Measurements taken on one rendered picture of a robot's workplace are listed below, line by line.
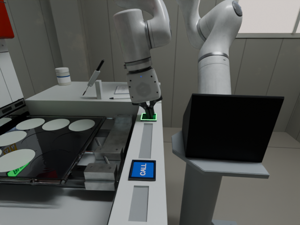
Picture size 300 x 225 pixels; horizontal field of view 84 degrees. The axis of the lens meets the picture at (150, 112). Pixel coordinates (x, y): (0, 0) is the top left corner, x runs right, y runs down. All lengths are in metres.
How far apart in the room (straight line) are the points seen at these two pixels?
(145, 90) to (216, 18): 0.40
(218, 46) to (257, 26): 1.68
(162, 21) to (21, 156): 0.57
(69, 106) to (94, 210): 0.49
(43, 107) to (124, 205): 0.68
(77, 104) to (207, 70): 0.57
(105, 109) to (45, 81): 2.07
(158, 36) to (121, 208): 0.42
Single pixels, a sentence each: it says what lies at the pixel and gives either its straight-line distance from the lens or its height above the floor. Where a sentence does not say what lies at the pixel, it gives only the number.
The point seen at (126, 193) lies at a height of 0.96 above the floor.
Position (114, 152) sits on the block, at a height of 0.91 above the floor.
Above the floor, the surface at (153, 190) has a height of 0.96.
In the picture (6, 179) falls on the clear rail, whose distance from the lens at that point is 0.57.
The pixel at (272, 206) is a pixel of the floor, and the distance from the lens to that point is 1.81.
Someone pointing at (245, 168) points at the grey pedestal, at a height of 0.82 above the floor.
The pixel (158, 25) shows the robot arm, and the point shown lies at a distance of 0.51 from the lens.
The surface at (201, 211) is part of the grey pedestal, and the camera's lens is 0.91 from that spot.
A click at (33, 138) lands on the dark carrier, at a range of 0.72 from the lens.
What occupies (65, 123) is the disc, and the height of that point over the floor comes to 0.90.
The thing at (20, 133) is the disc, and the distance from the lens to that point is 0.79.
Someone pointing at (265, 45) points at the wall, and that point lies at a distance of 2.47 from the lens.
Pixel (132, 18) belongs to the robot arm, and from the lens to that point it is 0.51.
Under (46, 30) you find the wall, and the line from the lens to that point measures 2.63.
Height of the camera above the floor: 1.23
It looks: 24 degrees down
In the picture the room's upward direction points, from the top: straight up
